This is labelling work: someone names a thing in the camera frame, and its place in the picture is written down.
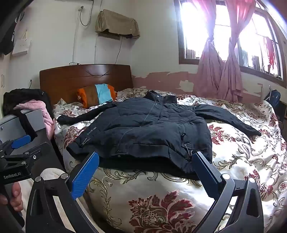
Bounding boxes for white fleece cloth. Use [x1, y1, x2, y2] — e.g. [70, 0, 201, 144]
[40, 168, 69, 181]

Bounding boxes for orange brown blue striped pillow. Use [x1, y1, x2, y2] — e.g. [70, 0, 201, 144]
[76, 83, 117, 108]

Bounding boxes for black padded jacket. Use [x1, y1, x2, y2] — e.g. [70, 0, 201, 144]
[57, 90, 262, 177]

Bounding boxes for floral bedspread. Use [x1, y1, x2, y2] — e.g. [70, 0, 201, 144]
[53, 87, 287, 233]

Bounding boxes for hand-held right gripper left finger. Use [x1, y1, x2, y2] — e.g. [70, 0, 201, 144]
[25, 151, 100, 233]

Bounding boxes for tan covered air conditioner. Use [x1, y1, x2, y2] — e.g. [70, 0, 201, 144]
[95, 9, 140, 41]

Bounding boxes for white wall router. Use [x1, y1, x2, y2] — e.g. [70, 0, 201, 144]
[12, 29, 31, 56]

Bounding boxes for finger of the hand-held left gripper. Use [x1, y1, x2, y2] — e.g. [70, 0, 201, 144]
[0, 135, 31, 155]
[1, 149, 46, 168]

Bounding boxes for person's left hand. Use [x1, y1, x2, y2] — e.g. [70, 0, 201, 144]
[0, 182, 24, 212]

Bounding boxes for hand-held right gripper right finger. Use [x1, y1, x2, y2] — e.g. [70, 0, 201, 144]
[192, 151, 264, 233]

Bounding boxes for blue backpack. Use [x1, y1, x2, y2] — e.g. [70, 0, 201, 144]
[268, 89, 281, 109]

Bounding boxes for white wall cable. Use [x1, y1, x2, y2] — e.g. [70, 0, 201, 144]
[72, 6, 84, 64]

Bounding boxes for black power cable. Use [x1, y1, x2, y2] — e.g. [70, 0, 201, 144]
[115, 36, 123, 65]

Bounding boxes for red hanging clothes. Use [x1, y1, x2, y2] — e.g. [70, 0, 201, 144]
[263, 37, 277, 65]

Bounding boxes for pink fluffy garment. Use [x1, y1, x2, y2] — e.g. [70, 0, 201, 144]
[13, 100, 54, 135]

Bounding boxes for wooden headboard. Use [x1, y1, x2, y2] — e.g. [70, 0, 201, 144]
[39, 64, 134, 106]

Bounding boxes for black hanging garment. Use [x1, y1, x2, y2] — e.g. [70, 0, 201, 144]
[0, 13, 17, 55]

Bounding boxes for grey chair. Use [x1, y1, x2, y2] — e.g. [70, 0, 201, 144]
[0, 109, 46, 144]

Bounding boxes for pink curtain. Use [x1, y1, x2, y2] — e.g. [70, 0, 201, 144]
[217, 0, 255, 103]
[193, 0, 225, 99]
[174, 0, 287, 88]

